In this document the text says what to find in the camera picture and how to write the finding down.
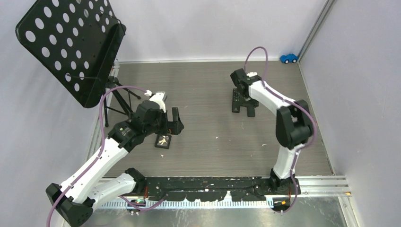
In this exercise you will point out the black perforated music stand tray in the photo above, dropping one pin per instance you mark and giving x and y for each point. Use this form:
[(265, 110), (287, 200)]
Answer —
[(76, 40)]

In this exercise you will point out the small black square tray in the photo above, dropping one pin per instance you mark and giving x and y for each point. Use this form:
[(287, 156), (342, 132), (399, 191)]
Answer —
[(163, 141)]

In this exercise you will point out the black remote with label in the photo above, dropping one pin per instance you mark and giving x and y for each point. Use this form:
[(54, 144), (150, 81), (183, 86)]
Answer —
[(236, 104)]

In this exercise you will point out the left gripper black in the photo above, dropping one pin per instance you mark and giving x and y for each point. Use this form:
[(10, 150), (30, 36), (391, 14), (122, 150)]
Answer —
[(174, 127)]

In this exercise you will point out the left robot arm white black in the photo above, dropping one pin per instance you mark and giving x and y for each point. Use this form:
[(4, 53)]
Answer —
[(76, 198)]

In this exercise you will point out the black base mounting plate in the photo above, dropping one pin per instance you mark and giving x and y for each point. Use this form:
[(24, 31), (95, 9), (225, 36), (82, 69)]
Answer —
[(208, 189)]

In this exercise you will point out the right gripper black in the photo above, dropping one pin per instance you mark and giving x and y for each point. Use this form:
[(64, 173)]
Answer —
[(248, 103)]

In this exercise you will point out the blue toy car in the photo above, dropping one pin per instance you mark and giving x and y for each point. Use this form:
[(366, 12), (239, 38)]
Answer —
[(289, 58)]

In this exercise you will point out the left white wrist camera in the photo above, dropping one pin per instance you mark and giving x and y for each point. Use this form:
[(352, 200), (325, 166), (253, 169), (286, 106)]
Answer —
[(160, 98)]

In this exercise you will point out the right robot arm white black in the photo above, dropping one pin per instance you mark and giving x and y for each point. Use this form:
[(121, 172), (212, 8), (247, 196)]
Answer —
[(294, 124)]

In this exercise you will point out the black remote plain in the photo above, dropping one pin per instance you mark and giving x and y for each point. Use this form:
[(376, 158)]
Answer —
[(250, 111)]

